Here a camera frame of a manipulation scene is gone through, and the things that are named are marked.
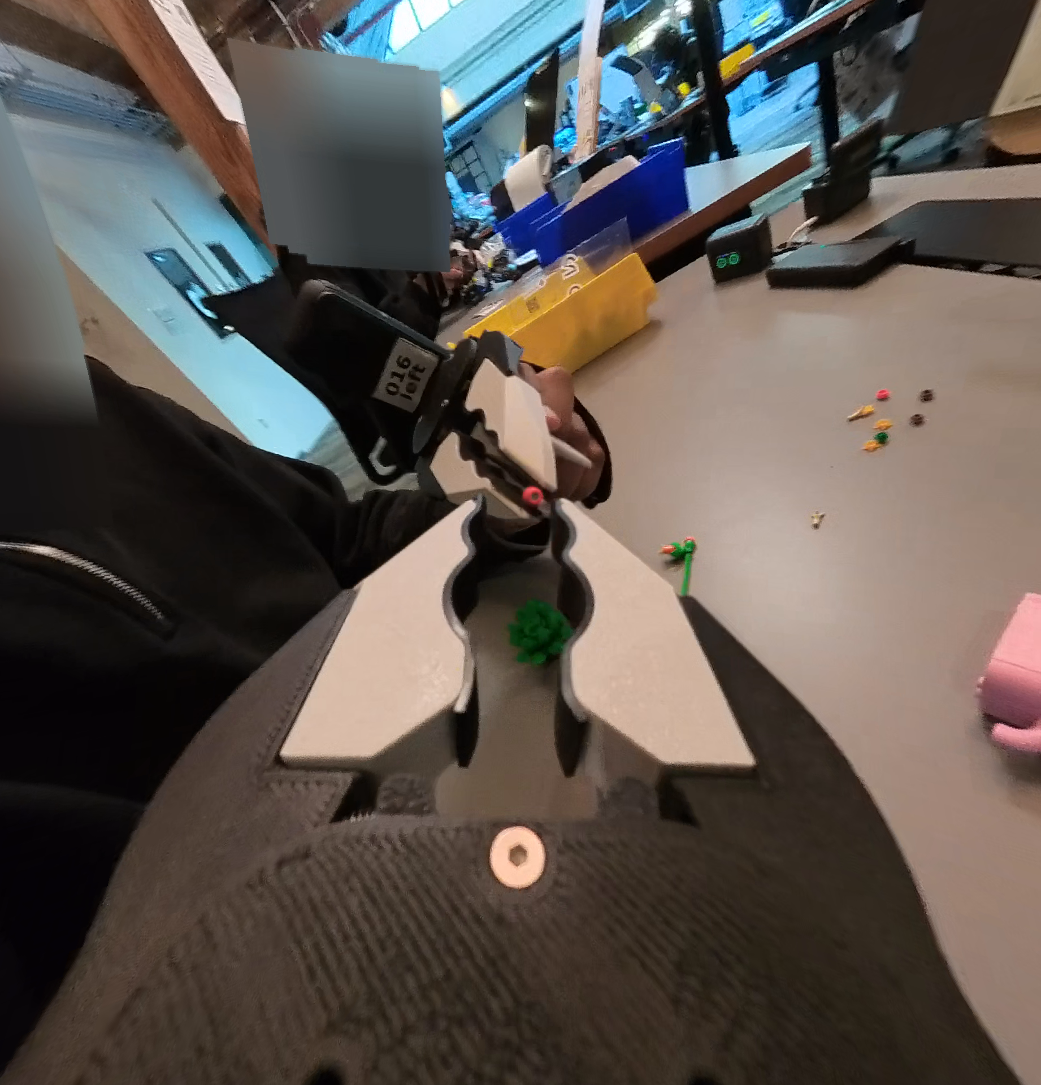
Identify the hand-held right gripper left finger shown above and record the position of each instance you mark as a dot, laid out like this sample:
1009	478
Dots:
376	678

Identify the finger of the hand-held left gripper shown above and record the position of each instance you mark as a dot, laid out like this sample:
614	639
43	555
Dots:
512	415
474	483

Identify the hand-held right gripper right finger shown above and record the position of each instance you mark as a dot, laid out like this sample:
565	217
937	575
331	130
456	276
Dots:
656	686

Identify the pink brick figure pot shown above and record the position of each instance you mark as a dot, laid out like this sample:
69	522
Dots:
1029	670

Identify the person's left forearm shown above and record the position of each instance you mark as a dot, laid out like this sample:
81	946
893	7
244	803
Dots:
385	525

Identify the person's left hand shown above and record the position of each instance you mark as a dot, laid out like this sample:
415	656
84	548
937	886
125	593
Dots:
584	441

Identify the yellow storage bin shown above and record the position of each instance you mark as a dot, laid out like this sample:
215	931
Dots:
571	322

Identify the green flower stem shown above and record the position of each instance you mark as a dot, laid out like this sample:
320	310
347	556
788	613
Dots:
683	564

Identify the green leafy plant piece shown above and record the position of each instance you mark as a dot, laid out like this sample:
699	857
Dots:
539	631

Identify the white paper roll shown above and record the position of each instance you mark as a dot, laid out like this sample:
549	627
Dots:
529	174

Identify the black power bank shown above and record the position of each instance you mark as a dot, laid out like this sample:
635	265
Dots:
739	250

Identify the black jacket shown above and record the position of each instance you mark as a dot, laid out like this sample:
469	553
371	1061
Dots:
105	593

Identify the wooden table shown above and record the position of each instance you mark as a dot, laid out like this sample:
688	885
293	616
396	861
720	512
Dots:
741	178

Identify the flat black box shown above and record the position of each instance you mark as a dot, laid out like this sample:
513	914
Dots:
834	263

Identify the black charging dock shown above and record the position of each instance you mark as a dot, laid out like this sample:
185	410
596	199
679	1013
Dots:
843	178

